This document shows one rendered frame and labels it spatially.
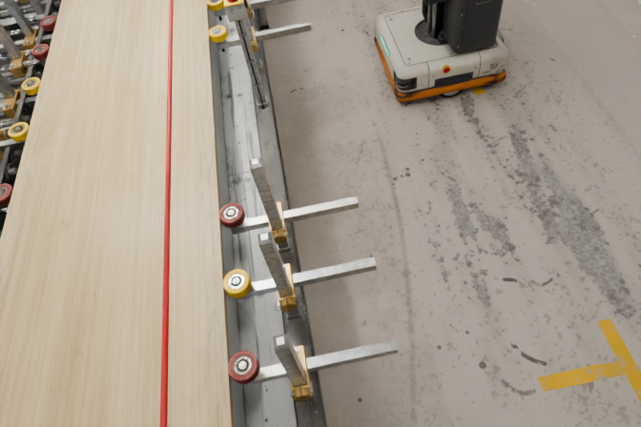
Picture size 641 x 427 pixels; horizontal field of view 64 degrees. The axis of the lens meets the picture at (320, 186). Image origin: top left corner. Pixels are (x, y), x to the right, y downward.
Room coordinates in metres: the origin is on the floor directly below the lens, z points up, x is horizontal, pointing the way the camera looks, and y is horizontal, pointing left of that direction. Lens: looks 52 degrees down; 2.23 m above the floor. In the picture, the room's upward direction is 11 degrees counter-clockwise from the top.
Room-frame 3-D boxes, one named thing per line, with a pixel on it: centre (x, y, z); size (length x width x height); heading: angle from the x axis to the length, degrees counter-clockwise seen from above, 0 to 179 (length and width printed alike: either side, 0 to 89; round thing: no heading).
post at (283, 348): (0.45, 0.16, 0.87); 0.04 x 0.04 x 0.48; 1
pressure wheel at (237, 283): (0.73, 0.30, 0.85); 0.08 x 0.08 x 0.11
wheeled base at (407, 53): (2.49, -0.88, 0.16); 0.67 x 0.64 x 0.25; 91
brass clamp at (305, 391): (0.47, 0.16, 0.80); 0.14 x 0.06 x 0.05; 1
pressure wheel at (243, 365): (0.48, 0.29, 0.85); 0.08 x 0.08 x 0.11
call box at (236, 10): (1.69, 0.18, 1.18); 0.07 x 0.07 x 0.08; 1
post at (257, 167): (0.95, 0.17, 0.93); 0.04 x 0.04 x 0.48; 1
